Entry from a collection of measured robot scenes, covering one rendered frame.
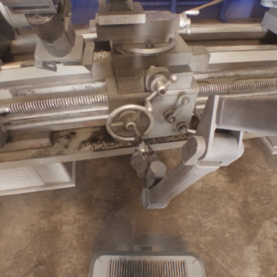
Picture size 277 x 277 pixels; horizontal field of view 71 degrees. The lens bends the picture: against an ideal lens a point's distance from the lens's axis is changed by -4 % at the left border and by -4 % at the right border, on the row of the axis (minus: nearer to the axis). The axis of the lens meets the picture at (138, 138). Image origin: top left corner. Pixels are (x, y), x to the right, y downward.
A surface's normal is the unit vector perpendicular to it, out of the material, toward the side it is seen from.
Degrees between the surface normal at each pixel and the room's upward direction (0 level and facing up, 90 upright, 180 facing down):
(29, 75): 36
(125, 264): 0
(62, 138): 0
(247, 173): 0
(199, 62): 90
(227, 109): 65
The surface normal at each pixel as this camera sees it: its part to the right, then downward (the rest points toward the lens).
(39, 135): 0.00, -0.66
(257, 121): -0.96, -0.01
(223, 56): 0.10, -0.11
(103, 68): 0.16, 0.74
